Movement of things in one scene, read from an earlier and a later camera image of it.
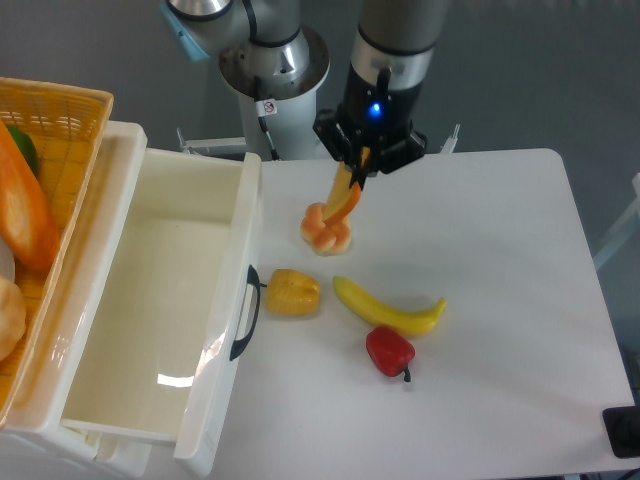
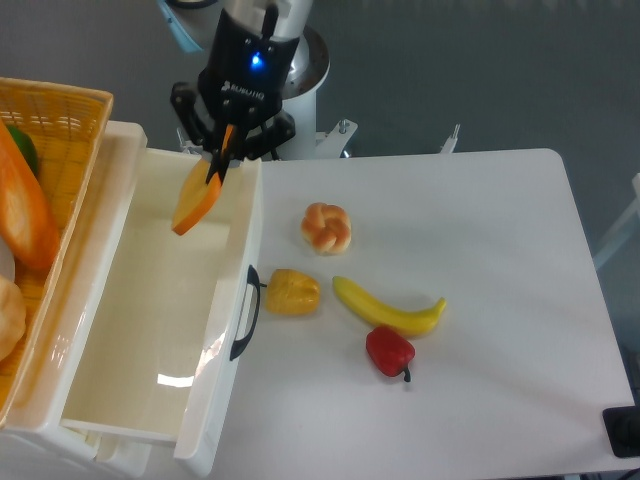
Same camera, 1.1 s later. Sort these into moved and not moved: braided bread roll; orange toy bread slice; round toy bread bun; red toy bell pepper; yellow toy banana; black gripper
Moved: black gripper; orange toy bread slice
Not moved: braided bread roll; yellow toy banana; round toy bread bun; red toy bell pepper
